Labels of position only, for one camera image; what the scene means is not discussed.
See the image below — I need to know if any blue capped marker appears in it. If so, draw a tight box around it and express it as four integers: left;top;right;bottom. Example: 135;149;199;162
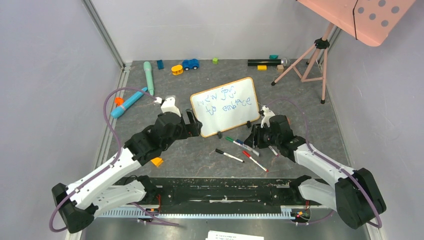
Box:
236;139;260;156

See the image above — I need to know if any white whiteboard wooden frame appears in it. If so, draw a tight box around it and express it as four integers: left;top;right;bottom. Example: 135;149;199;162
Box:
190;77;260;138

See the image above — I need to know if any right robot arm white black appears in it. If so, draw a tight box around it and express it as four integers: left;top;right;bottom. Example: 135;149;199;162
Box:
244;115;387;229

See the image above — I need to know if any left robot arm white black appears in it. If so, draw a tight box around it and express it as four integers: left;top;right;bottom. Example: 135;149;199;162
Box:
49;110;203;234

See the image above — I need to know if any purple capped marker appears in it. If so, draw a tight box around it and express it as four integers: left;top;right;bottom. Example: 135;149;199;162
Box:
268;146;279;157

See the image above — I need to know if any red capped marker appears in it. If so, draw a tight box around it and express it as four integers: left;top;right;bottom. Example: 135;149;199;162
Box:
242;150;269;173

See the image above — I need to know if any green capped marker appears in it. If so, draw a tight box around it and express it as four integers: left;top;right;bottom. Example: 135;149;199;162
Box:
225;136;243;147

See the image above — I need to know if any black capped marker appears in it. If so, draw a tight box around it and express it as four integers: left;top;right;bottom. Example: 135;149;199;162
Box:
215;148;245;163

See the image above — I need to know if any orange wedge block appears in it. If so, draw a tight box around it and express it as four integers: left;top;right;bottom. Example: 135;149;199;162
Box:
150;157;164;168

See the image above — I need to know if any light blue toy crayon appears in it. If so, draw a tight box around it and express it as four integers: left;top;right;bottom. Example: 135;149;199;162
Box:
110;91;144;119

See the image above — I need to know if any small orange block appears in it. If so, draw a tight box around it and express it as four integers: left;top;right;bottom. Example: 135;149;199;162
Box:
114;97;125;106

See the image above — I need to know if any yellow oval toy brick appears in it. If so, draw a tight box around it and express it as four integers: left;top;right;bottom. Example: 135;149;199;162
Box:
171;64;184;76

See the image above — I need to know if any blue toy car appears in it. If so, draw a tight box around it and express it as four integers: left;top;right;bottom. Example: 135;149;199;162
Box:
182;58;200;71

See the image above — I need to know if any dark blue brick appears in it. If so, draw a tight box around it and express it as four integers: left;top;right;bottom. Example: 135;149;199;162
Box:
156;60;165;70

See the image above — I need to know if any mint green toy crayon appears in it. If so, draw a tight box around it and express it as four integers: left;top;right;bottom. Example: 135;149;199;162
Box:
143;61;155;96

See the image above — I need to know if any beige wooden cube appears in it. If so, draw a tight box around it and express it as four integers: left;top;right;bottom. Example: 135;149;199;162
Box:
276;64;285;73

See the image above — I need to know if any green cube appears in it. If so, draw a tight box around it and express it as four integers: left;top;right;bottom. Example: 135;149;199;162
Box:
212;57;219;65

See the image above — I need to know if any yellow flat brick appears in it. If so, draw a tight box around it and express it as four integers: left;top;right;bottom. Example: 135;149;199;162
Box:
257;65;268;71

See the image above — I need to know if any clear round cap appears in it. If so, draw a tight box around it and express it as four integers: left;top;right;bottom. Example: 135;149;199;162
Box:
281;57;291;67

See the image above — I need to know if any black cylinder tube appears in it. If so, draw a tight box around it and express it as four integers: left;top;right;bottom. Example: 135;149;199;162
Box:
247;59;283;67

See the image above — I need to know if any white paper sheet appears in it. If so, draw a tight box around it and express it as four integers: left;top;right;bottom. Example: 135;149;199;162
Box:
205;230;265;240

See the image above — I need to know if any pink music stand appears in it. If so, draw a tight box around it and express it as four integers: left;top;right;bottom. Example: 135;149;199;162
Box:
271;0;415;104

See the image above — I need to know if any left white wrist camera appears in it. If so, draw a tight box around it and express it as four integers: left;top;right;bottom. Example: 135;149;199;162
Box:
154;95;182;117

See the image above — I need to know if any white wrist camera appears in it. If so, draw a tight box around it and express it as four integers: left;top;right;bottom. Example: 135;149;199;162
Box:
154;95;182;117
259;105;275;128

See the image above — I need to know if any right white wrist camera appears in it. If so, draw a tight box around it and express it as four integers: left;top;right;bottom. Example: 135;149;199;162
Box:
259;105;275;128

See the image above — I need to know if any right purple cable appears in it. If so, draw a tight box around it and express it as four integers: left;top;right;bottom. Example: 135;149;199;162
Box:
264;98;383;229

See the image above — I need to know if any purple cable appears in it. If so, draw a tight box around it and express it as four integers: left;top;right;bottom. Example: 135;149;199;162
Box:
264;98;383;229
48;87;181;233

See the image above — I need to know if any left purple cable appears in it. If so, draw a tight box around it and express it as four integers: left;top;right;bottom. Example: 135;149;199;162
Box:
48;87;181;233

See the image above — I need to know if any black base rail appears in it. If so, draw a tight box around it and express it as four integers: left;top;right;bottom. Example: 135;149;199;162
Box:
93;176;323;216

